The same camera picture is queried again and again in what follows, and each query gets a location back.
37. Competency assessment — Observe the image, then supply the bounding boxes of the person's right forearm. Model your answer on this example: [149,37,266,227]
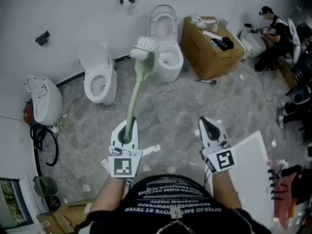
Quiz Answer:
[212,171,242,209]

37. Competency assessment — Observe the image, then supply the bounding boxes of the person's left forearm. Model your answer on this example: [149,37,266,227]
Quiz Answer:
[91,176,134,214]

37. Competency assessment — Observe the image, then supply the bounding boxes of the silver chain necklace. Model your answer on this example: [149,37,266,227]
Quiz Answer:
[156,208,195,234]

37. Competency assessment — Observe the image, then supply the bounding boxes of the small cardboard box white side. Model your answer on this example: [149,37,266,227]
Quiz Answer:
[52,198,96,234]

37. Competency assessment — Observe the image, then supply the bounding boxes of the black hose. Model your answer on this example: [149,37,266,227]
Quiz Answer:
[30,125,59,167]

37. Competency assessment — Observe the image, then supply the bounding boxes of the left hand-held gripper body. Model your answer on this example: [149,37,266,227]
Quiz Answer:
[108,145,144,179]

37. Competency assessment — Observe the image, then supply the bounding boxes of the black device with grey dome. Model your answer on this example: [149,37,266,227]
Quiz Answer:
[291,85,312,106]

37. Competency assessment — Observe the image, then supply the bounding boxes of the small plain cardboard box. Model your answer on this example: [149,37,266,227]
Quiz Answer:
[36,212,58,234]

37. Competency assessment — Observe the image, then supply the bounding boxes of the grey wire fan guards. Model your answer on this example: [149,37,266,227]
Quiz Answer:
[33,175,61,212]

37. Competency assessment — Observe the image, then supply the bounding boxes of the black pouch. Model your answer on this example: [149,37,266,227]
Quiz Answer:
[211,37,234,51]

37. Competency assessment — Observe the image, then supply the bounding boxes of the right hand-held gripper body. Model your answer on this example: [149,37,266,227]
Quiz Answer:
[199,141,237,175]

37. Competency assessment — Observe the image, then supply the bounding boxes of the dark framed picture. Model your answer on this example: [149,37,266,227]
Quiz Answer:
[0,178,34,229]

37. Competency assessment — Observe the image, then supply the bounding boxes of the white toilet with raised seat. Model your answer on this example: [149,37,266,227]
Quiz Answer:
[149,4,185,84]

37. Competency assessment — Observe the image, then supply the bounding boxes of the white paper strip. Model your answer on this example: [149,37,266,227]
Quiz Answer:
[203,30,223,40]

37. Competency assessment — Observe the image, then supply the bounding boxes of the white flat panel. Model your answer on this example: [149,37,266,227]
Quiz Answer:
[204,130,273,229]

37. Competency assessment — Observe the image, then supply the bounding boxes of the white toilet with lowered seat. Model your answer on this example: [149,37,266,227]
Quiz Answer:
[78,39,117,106]

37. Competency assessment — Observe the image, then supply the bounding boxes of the red device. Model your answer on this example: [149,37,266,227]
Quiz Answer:
[23,101,35,125]

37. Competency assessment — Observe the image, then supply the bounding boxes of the person's black printed shirt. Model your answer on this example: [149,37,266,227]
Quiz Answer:
[89,174,271,234]

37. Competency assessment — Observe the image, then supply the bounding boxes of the white wall-hung toilet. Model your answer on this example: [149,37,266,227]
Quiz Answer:
[23,74,64,126]

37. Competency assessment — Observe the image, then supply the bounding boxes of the large brown cardboard box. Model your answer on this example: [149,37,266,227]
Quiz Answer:
[180,16,246,81]

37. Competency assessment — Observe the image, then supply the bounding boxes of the green toilet brush white bristles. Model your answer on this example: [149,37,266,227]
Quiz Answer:
[124,36,158,142]

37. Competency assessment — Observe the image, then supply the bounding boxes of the black wall bracket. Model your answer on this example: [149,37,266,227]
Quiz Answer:
[35,30,51,46]

